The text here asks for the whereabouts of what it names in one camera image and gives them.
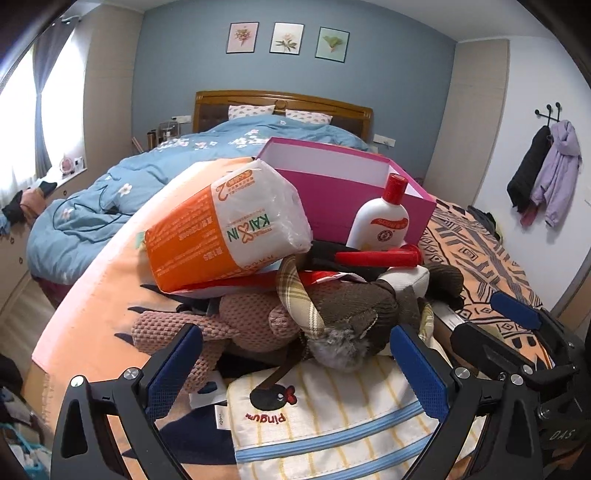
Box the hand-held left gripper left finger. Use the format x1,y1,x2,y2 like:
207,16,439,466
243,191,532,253
50,323,205,480

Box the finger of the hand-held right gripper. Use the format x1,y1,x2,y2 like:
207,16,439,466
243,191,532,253
490,291,581,368
450,322,579,392

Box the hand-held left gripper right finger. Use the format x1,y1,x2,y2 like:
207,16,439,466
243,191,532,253
390,323,546,480

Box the white soft cloth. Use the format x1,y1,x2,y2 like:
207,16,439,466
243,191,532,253
382,267,431,297

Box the red toy hammer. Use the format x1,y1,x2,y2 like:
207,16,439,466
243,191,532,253
335,244,423,269

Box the orange and white tissue pack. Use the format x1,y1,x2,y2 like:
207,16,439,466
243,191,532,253
144,157,314,294

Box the white lotion bottle red cap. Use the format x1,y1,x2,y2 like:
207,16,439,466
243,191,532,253
345,174,411,252

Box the pink cardboard box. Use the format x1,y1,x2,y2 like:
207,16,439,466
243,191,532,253
256,137,437,246

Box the pink knit plush toy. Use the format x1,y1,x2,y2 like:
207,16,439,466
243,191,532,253
131,293,301,394

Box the brown plush toy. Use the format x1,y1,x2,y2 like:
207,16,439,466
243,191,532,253
305,264,465,374

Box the striped pouch with penguin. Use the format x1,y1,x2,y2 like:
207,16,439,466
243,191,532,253
226,354,462,480

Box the black jacket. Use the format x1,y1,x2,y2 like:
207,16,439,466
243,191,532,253
506,126,553,214

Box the beige plaid cloth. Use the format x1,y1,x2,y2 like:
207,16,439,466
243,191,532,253
276,256,326,341

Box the black cloth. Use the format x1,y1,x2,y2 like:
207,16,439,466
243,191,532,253
313,240,372,274

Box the purple jacket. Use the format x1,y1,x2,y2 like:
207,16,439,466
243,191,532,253
530,120,583,228

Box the blue floral duvet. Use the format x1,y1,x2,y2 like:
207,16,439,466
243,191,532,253
25,115,371,284

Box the pile of clothes on sill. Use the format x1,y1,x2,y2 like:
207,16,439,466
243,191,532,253
0,180,59,228

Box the white dotted pillow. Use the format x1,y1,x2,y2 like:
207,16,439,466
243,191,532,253
285,110,333,126
228,104,276,121

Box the wooden bed headboard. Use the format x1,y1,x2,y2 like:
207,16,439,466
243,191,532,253
193,90,374,142

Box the framed green leaf picture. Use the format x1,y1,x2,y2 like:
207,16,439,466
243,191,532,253
315,26,349,62

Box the framed pink flower picture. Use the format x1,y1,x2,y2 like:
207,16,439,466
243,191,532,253
226,21,257,55

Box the framed white flower picture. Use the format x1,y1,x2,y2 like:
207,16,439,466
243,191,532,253
270,21,304,54

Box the black charger cable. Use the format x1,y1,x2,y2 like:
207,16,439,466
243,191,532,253
51,174,136,230

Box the black wall coat hooks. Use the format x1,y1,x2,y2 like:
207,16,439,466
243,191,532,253
534,102,562,126

